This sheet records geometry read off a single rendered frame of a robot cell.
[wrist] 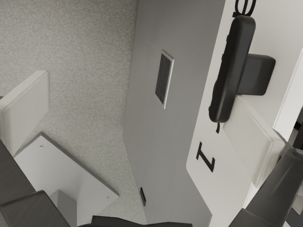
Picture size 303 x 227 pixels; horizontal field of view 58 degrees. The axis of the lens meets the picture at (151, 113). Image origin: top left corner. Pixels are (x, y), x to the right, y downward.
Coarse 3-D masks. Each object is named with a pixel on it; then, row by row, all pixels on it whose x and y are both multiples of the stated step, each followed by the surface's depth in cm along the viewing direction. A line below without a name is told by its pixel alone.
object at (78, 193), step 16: (32, 144) 112; (48, 144) 114; (16, 160) 114; (32, 160) 115; (48, 160) 117; (64, 160) 119; (32, 176) 118; (48, 176) 120; (64, 176) 122; (80, 176) 124; (96, 176) 130; (48, 192) 123; (64, 192) 125; (80, 192) 128; (96, 192) 131; (112, 192) 134; (64, 208) 118; (80, 208) 132; (96, 208) 135; (80, 224) 137
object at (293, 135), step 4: (300, 112) 31; (300, 116) 32; (296, 120) 32; (300, 120) 32; (292, 132) 32; (296, 132) 32; (292, 136) 33; (288, 140) 33; (292, 140) 33; (292, 144) 33
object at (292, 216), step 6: (300, 198) 28; (294, 204) 27; (300, 204) 27; (294, 210) 26; (300, 210) 27; (288, 216) 27; (294, 216) 26; (300, 216) 26; (288, 222) 27; (294, 222) 26; (300, 222) 26
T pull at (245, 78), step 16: (240, 16) 17; (240, 32) 17; (240, 48) 17; (224, 64) 18; (240, 64) 18; (256, 64) 18; (272, 64) 19; (224, 80) 18; (240, 80) 19; (256, 80) 19; (224, 96) 19; (224, 112) 19
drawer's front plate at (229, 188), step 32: (256, 0) 21; (288, 0) 18; (224, 32) 25; (256, 32) 21; (288, 32) 18; (288, 64) 18; (256, 96) 21; (288, 96) 18; (288, 128) 19; (192, 160) 31; (224, 160) 25; (224, 192) 24; (256, 192) 21; (224, 224) 24
